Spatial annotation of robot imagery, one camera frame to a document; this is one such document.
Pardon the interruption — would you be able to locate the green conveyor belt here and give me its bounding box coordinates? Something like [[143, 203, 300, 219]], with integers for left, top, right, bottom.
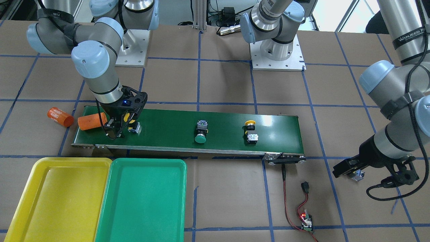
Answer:
[[72, 109, 306, 164]]

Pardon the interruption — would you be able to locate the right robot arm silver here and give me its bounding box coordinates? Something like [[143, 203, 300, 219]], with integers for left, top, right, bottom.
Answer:
[[27, 0, 159, 139]]

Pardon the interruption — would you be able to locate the black inline rocker switch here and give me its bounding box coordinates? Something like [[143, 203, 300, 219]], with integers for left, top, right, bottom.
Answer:
[[301, 181, 310, 194]]

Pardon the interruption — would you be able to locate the small green controller board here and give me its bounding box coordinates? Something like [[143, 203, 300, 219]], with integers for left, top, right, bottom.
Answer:
[[299, 209, 314, 233]]

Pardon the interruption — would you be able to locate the yellow plastic tray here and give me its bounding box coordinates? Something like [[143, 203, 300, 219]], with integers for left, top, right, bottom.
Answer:
[[5, 157, 112, 242]]

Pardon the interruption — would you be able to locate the aluminium frame post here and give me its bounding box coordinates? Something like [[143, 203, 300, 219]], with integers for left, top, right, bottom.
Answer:
[[191, 0, 208, 32]]

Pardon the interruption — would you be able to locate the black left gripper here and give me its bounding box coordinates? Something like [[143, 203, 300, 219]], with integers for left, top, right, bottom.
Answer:
[[332, 136, 420, 188]]

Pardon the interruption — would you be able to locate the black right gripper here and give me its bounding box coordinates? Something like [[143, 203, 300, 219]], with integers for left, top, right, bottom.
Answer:
[[101, 86, 148, 140]]

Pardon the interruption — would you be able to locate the green push button switch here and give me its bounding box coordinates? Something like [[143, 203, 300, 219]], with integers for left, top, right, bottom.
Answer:
[[195, 120, 208, 144]]

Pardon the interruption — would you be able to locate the plain orange cylinder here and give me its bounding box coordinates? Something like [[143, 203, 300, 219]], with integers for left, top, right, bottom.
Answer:
[[77, 112, 108, 130]]

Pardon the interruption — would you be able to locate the green plastic tray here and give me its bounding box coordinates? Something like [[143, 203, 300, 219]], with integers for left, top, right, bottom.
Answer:
[[95, 158, 187, 242]]

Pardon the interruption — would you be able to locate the orange cylinder with white text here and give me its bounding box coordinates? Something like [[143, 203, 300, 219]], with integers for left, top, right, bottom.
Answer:
[[47, 107, 74, 127]]

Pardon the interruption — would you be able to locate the yellow push button switch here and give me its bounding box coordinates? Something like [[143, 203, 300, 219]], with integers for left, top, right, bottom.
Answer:
[[123, 113, 141, 133]]

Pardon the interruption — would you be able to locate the red black power cable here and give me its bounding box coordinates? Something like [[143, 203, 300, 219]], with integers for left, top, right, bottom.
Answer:
[[281, 163, 318, 242]]

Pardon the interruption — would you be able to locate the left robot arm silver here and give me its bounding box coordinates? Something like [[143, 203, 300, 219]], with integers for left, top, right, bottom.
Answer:
[[240, 0, 429, 188]]

